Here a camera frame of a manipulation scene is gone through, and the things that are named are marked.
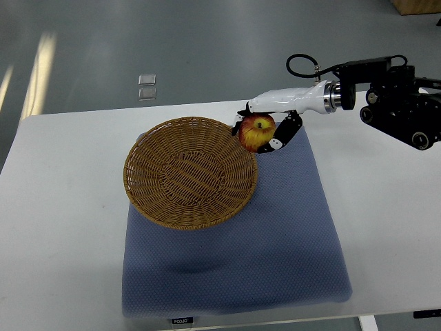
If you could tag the brown wicker basket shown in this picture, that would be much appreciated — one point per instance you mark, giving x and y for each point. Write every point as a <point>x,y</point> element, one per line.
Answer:
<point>189,173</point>

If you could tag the floor plate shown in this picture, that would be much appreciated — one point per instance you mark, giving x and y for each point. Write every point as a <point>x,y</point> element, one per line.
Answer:
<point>147,93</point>
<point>147,80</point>

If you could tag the white table leg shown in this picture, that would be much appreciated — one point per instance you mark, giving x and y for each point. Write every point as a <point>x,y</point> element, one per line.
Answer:
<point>368,323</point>

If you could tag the wooden box corner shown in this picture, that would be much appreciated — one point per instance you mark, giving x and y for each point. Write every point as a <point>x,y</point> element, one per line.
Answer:
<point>416,7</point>

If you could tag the blue textured mat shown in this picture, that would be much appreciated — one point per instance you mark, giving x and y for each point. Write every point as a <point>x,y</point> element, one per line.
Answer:
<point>281,249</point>

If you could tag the upper floor plate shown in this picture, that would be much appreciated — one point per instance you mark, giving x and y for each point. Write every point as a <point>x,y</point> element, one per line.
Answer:
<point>147,80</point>

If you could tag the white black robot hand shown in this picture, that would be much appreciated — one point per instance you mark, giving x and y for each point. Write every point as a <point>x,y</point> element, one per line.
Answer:
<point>286,106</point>

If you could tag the red yellow apple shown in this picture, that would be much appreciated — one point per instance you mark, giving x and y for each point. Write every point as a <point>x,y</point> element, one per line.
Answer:
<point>256,130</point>

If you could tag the lower floor plate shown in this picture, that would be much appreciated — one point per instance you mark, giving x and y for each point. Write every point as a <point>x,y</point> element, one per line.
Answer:
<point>147,93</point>

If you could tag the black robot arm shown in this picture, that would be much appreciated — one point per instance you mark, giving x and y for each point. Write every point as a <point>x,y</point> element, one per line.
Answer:
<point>399,104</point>

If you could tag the black table control panel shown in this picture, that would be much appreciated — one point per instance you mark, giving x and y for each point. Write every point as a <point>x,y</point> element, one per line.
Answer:
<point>425,314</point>

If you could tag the black table label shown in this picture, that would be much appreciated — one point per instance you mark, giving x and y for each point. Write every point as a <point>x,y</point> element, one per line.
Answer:
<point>182,321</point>

